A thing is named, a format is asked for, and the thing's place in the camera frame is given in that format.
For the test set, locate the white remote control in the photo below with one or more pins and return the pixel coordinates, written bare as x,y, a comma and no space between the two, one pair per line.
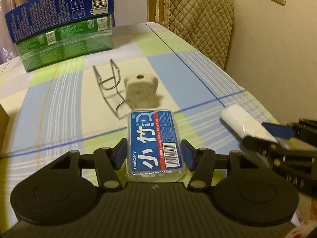
241,122

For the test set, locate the white rounded plastic device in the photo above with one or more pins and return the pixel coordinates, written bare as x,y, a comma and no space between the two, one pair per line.
140,91

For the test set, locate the blue carton box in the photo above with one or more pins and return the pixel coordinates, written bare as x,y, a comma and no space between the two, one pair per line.
36,16

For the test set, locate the metal wire holder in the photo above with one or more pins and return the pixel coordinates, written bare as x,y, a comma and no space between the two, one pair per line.
109,88

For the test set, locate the quilted beige chair cover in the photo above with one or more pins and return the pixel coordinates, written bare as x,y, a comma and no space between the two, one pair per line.
212,41

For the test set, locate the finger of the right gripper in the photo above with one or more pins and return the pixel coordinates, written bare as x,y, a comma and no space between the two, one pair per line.
279,131

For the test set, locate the brown cardboard box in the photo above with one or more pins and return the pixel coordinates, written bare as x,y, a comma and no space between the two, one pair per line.
4,119

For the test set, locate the checkered tablecloth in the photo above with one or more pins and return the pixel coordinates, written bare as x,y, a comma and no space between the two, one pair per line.
61,107

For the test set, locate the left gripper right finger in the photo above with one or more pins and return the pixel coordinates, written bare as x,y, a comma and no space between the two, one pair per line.
199,161

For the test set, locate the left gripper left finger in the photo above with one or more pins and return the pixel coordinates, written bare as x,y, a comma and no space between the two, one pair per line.
107,161

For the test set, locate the blue dental floss box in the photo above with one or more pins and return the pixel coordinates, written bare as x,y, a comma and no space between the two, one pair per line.
153,150

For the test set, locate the green carton pack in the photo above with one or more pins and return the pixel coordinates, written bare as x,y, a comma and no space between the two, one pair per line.
65,42

